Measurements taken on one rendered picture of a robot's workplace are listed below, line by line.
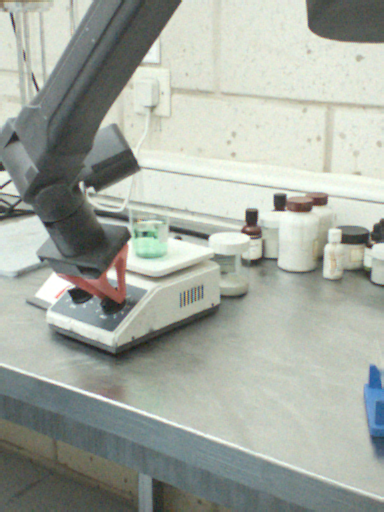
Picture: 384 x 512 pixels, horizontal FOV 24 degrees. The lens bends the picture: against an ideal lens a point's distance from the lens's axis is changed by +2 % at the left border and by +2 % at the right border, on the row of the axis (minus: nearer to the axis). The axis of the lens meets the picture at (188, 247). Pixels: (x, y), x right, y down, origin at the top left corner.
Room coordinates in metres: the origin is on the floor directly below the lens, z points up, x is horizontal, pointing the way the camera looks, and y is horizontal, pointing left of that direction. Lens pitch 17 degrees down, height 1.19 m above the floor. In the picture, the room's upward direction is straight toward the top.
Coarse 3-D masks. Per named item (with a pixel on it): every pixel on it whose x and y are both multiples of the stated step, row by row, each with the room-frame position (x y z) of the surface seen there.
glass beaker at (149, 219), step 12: (132, 204) 1.11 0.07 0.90; (144, 204) 1.08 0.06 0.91; (156, 204) 1.08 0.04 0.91; (168, 204) 1.11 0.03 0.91; (132, 216) 1.09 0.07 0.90; (144, 216) 1.08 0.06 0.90; (156, 216) 1.08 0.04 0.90; (168, 216) 1.10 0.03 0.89; (132, 228) 1.09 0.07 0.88; (144, 228) 1.08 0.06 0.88; (156, 228) 1.08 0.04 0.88; (168, 228) 1.10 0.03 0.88; (132, 240) 1.09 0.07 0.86; (144, 240) 1.08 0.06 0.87; (156, 240) 1.08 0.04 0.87; (168, 240) 1.09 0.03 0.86; (132, 252) 1.09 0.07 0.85; (144, 252) 1.08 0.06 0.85; (156, 252) 1.08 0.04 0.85; (168, 252) 1.10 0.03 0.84
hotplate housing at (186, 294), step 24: (216, 264) 1.12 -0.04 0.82; (144, 288) 1.04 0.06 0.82; (168, 288) 1.05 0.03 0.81; (192, 288) 1.08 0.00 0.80; (216, 288) 1.12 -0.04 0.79; (48, 312) 1.06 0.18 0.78; (144, 312) 1.02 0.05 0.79; (168, 312) 1.05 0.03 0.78; (192, 312) 1.08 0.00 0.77; (72, 336) 1.03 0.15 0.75; (96, 336) 1.00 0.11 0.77; (120, 336) 0.98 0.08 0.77; (144, 336) 1.02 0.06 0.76
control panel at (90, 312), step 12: (132, 288) 1.04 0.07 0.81; (60, 300) 1.07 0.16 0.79; (96, 300) 1.05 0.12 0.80; (132, 300) 1.02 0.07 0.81; (60, 312) 1.05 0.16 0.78; (72, 312) 1.04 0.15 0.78; (84, 312) 1.03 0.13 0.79; (96, 312) 1.03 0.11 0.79; (120, 312) 1.01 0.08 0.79; (96, 324) 1.01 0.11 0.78; (108, 324) 1.00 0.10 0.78
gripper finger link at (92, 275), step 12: (120, 252) 1.00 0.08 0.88; (60, 264) 0.98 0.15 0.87; (72, 264) 0.97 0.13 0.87; (120, 264) 1.01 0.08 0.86; (84, 276) 0.97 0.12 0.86; (96, 276) 0.96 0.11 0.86; (120, 276) 1.02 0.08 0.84; (108, 288) 0.99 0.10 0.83; (120, 288) 1.02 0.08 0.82; (120, 300) 1.02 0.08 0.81
